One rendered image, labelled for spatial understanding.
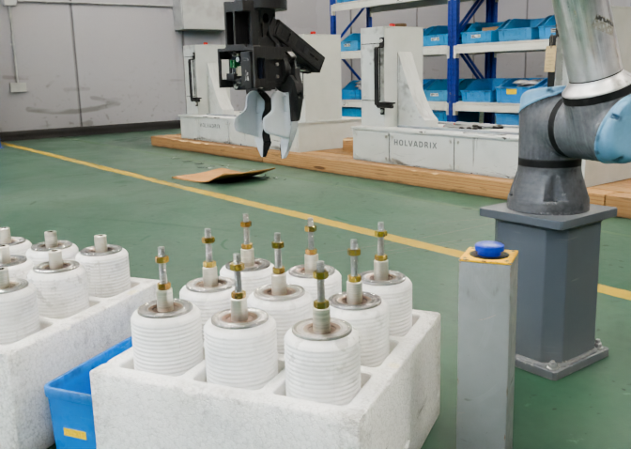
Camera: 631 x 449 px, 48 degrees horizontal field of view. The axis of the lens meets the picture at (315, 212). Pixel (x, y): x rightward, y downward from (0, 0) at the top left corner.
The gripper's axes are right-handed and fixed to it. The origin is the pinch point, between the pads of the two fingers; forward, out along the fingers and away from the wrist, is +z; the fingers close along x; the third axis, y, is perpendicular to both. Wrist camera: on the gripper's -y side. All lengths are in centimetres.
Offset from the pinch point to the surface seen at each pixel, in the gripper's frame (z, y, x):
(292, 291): 21.2, -0.7, 1.5
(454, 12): -62, -529, -279
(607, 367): 46, -59, 28
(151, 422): 34.1, 22.1, -3.2
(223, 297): 22.1, 5.5, -6.7
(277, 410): 29.0, 16.5, 14.6
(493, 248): 13.7, -13.8, 26.8
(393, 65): -13, -250, -153
